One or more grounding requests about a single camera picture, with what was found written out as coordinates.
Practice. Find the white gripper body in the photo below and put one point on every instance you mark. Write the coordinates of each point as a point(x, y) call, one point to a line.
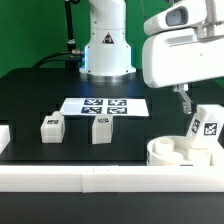
point(178, 57)

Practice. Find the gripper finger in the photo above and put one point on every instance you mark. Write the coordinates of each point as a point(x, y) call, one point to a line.
point(186, 101)

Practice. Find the white round stool seat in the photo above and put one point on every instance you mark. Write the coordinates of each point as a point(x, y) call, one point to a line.
point(176, 151)

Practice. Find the black vertical pole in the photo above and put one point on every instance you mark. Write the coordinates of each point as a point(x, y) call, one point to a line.
point(71, 44)

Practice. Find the white fiducial marker sheet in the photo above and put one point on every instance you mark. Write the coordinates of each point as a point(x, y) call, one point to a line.
point(95, 106)

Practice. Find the white U-shaped fence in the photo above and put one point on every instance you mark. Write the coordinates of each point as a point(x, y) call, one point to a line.
point(88, 179)

